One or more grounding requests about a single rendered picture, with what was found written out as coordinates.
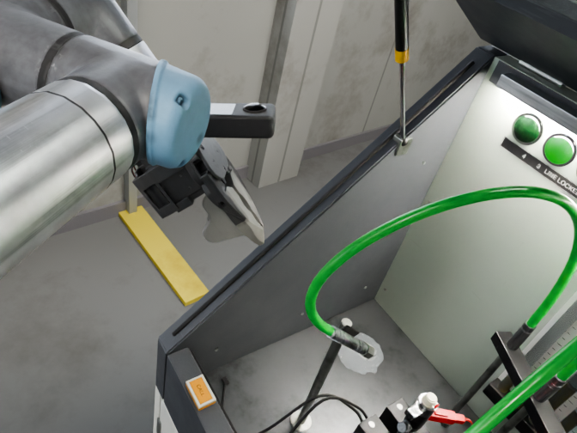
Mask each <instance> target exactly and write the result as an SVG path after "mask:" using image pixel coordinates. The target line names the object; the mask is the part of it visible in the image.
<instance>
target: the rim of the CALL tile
mask: <svg viewBox="0 0 577 433"><path fill-rule="evenodd" d="M200 377H202V378H203V381H204V383H205V385H206V386H207V388H208V389H209V391H210V394H211V396H212V398H213V399H211V400H209V401H207V402H205V403H203V404H201V405H200V403H199V401H198V399H197V397H196V395H195V394H194V392H193V390H192V388H191V385H190V383H189V382H191V381H194V380H196V379H198V378H200ZM185 383H186V385H187V386H188V388H189V390H190V392H191V395H192V397H193V399H194V400H195V402H196V404H197V407H198V409H200V408H202V407H204V406H206V405H208V404H210V403H213V402H215V401H216V397H215V395H214V394H213V393H212V391H211V389H210V386H209V384H208V383H207V381H206V380H205V378H204V376H203V375H199V376H197V377H195V378H193V379H190V380H189V381H186V382H185Z"/></svg>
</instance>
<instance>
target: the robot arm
mask: <svg viewBox="0 0 577 433"><path fill-rule="evenodd" d="M141 41H142V38H141V37H140V36H139V34H138V33H137V31H136V29H135V28H134V27H133V26H132V25H131V23H130V22H129V20H128V19H127V17H126V16H125V14H124V13H123V11H122V10H121V8H120V7H119V6H118V5H117V3H116V2H115V1H114V0H0V278H2V277H3V276H4V275H5V274H7V273H8V272H9V271H10V270H11V269H13V268H14V267H15V266H16V265H18V264H19V263H20V262H21V261H22V260H23V259H25V258H26V257H27V256H28V255H29V254H30V253H31V252H32V251H33V250H35V249H36V248H37V247H38V246H40V245H41V244H42V243H43V242H44V241H46V240H47V239H48V238H49V237H50V236H52V235H53V234H54V233H55V232H56V231H58V230H59V229H60V228H61V227H63V226H64V225H65V224H66V223H67V222H68V221H69V220H70V219H71V218H72V217H74V216H75V215H76V214H77V213H78V212H80V211H81V210H82V209H83V208H85V207H86V206H87V205H88V204H89V203H91V202H92V201H93V200H94V199H95V198H97V197H98V196H99V195H100V194H101V193H103V192H104V191H105V190H106V189H107V188H108V187H109V186H110V185H111V184H113V183H114V182H115V181H116V180H118V179H119V178H120V177H121V176H122V175H123V174H125V173H126V172H127V170H129V169H130V168H131V173H132V175H133V176H134V178H135V179H134V180H133V181H132V183H133V184H134V185H135V187H136V188H137V189H138V190H139V192H140V193H141V194H142V195H143V196H144V197H145V198H146V199H147V200H148V202H149V203H150V204H151V205H152V207H153V208H154V209H155V211H156V212H157V213H158V214H159V215H160V217H161V218H162V219H163V218H165V217H168V216H170V215H171V214H173V213H174V212H175V211H177V212H178V213H179V212H181V211H182V210H184V209H186V208H187V207H189V206H191V205H193V203H194V199H195V198H197V197H199V196H201V195H203V194H204V193H205V195H206V196H205V197H204V198H203V208H204V209H205V211H206V212H207V213H208V216H207V220H208V223H207V224H206V226H205V227H204V229H203V237H204V238H205V239H206V240H207V241H209V242H214V243H215V242H219V241H225V240H228V239H232V238H235V237H238V236H242V235H244V236H246V237H248V238H249V239H250V240H251V241H253V242H254V243H256V244H258V245H260V246H261V245H263V244H264V225H263V223H262V221H261V218H260V216H259V214H258V211H257V209H256V207H255V205H254V203H253V202H252V199H251V197H250V194H249V192H248V191H247V189H246V187H245V185H244V183H243V181H242V180H241V178H240V176H239V174H238V173H237V171H236V169H235V168H234V166H233V164H232V163H231V161H230V160H229V159H228V158H227V157H226V155H225V153H224V151H223V150H222V147H221V146H220V144H219V143H218V142H217V141H216V140H215V139H214V137H220V138H272V137H273V135H274V131H275V126H276V108H275V106H274V105H273V104H261V103H257V102H253V103H210V92H209V90H208V88H207V86H206V84H205V83H204V81H203V80H202V79H201V78H200V77H198V76H195V75H193V74H191V73H189V72H187V71H184V70H181V69H179V68H177V67H174V66H172V65H170V64H169V63H168V61H166V60H164V59H161V60H160V61H159V60H157V59H156V58H155V56H154V54H153V53H152V52H151V51H150V49H149V48H148V46H147V45H146V44H145V42H144V41H142V42H141ZM2 106H5V107H2ZM1 107H2V108H1ZM136 165H137V166H138V168H137V169H136V168H135V166H136ZM133 168H134V169H135V173H134V172H133Z"/></svg>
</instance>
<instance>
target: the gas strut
mask: <svg viewBox="0 0 577 433"><path fill-rule="evenodd" d="M394 17H395V61H396V62H397V63H399V94H400V135H399V134H396V135H394V137H393V140H394V141H396V142H397V146H398V147H397V149H396V152H395V154H394V155H395V156H401V155H405V154H407V152H408V150H409V147H410V145H411V142H412V140H413V138H412V137H409V138H407V137H406V136H405V63H406V62H407V61H409V0H394Z"/></svg>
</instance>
